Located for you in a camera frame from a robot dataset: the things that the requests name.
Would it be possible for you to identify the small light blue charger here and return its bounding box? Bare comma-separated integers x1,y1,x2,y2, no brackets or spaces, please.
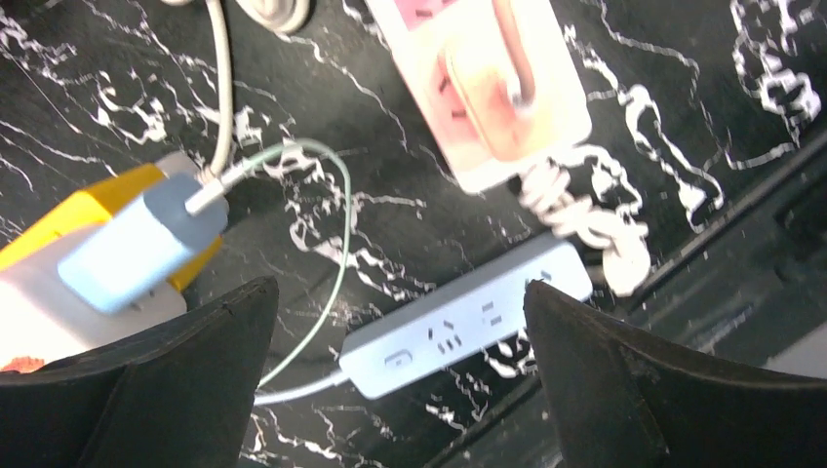
57,174,227,314

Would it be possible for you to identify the white cube charger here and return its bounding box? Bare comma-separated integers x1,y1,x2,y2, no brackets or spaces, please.
1,226,187,373

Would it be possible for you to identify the thin white usb cable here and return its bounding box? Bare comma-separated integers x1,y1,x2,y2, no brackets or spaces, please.
213,137,353,389

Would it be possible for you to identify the light blue power strip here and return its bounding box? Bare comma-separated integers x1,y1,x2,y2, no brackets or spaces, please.
338,234,593,400

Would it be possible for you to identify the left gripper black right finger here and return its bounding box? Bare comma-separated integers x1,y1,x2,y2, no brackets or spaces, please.
524,281,826,467

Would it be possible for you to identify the white twisted cord with plug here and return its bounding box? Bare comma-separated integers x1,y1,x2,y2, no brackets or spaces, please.
518,144,653,298

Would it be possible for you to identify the pink plug adapter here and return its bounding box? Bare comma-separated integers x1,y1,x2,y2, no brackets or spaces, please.
367,1,592,194

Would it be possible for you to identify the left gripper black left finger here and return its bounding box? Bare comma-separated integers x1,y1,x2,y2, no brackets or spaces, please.
1,276,280,467

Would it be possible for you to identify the yellow cube socket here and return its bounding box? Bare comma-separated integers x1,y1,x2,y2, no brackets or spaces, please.
1,164,221,291

